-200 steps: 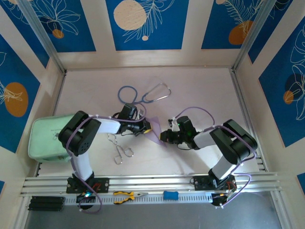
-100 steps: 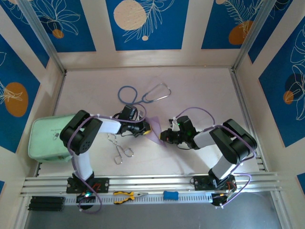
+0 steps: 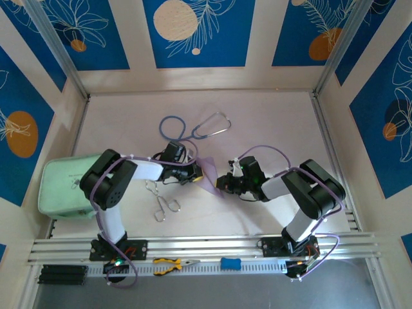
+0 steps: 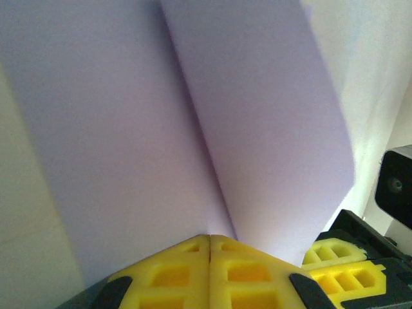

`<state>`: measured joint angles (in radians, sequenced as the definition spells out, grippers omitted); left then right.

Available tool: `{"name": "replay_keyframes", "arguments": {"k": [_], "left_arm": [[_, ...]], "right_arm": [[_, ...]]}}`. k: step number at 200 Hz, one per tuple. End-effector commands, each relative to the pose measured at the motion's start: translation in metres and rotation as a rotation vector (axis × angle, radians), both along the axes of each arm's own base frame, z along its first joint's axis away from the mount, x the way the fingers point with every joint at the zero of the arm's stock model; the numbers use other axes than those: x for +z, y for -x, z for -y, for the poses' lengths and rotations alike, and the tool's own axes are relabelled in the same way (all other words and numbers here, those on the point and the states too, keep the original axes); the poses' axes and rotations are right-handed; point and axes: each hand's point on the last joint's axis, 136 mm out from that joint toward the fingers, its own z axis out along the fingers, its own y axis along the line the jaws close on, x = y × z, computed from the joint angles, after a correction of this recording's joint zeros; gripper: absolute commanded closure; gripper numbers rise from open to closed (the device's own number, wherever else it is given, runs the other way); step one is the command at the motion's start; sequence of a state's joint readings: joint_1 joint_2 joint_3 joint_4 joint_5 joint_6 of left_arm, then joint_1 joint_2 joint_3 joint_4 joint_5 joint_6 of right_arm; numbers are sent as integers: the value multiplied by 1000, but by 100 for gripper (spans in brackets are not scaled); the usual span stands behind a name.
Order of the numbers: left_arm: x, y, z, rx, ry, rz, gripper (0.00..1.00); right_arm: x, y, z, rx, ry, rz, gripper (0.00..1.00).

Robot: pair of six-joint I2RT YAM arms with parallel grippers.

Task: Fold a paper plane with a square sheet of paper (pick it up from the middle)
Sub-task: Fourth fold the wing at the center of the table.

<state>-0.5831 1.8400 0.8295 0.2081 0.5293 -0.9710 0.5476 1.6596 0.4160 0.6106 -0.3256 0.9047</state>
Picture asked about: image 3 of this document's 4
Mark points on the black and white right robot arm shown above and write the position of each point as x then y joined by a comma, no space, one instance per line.
273,190

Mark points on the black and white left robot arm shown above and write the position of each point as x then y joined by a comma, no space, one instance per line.
148,170

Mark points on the blue stethoscope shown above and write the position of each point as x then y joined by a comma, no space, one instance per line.
184,128

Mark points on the metal crucible tongs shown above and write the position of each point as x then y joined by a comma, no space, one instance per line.
159,197

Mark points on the mint green zip pouch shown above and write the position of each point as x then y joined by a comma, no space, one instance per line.
61,186

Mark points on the black ribbed block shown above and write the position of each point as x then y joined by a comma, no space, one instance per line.
62,275

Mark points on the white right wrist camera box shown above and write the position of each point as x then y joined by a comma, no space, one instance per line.
236,169

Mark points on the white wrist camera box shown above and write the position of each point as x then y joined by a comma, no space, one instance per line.
236,169
190,156

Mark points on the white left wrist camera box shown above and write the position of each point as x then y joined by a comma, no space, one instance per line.
190,156

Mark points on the aluminium mounting rail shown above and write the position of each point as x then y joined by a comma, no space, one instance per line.
209,246

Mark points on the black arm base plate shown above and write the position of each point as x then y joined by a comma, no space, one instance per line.
140,249
268,246

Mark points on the aluminium table edge rail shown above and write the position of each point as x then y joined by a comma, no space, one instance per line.
324,128
78,132

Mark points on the aluminium corner post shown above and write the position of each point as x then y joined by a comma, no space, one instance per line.
58,45
341,45

